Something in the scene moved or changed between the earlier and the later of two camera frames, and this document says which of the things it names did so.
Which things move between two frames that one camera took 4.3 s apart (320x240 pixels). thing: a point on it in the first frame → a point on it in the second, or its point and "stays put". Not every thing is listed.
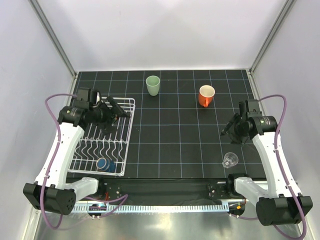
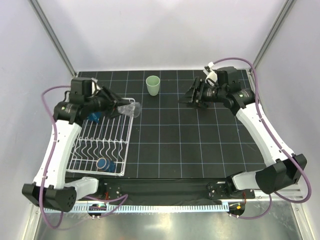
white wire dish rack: x=106 y=153 stays put
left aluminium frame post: x=40 y=14 stays put
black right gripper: x=236 y=139 → x=199 y=102
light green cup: x=152 y=82 stays put
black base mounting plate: x=166 y=189 stays put
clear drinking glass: x=230 y=159 → x=133 y=109
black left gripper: x=106 y=125 → x=113 y=100
